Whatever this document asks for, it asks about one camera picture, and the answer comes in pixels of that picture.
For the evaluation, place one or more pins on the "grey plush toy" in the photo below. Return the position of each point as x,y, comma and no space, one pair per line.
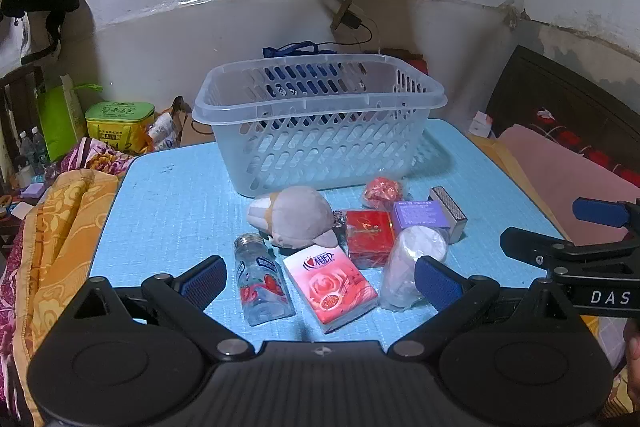
300,217

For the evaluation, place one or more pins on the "tiny white box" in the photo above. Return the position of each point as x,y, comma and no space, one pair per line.
21,209

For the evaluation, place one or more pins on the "green paper bag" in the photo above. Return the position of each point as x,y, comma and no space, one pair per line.
60,117

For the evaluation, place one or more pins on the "clear plastic basket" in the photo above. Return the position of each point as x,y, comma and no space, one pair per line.
320,127

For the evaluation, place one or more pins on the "pink blanket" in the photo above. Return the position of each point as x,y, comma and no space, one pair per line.
555,177

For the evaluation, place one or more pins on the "orange patterned blanket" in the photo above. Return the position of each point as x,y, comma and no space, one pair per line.
65,227

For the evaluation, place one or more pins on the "red plaid cloth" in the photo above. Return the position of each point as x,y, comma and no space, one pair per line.
595,152

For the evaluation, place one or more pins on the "tiny purple box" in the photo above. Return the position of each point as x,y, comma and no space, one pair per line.
34,191

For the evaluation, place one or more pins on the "pink tissue pack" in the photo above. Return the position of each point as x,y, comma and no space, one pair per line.
330,289

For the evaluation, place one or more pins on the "silver rectangular box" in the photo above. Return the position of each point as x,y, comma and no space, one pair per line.
452,212

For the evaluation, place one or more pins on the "blue fabric bag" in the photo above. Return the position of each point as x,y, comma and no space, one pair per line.
295,51

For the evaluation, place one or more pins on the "person's right hand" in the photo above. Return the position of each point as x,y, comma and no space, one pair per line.
632,357

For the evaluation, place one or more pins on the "red ball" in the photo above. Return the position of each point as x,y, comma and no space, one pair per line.
382,192

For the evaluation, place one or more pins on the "small red box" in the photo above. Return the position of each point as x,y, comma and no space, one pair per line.
370,237

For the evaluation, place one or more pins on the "yellow sheet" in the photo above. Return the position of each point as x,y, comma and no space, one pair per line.
505,162

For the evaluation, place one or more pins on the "white roll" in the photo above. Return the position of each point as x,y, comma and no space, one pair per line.
412,257

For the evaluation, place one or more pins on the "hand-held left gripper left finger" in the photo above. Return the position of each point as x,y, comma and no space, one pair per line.
205,282

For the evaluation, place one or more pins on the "brown cardboard box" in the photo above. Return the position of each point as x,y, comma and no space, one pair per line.
187,127

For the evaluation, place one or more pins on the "red gift carton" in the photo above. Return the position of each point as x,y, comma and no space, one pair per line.
417,63

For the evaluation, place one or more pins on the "dark wooden chair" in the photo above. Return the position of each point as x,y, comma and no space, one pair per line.
17,102

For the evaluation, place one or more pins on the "strawberry print glass bottle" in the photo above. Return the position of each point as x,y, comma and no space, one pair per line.
262,282

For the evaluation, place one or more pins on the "dark wooden headboard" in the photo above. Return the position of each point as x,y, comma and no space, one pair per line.
575,97

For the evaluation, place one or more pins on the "white and red small carton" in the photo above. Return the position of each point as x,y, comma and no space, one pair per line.
482,124

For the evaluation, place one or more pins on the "yellow green-lidded box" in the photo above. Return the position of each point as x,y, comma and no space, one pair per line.
120,124

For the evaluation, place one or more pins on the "white tubes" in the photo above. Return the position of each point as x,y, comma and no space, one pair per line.
162,132

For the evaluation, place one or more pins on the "small purple box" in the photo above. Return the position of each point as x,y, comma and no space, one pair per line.
417,214

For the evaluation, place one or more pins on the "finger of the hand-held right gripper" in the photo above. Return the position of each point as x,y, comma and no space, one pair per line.
600,212
550,252

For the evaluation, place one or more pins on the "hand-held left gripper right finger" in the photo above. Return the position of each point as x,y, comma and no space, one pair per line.
437,288

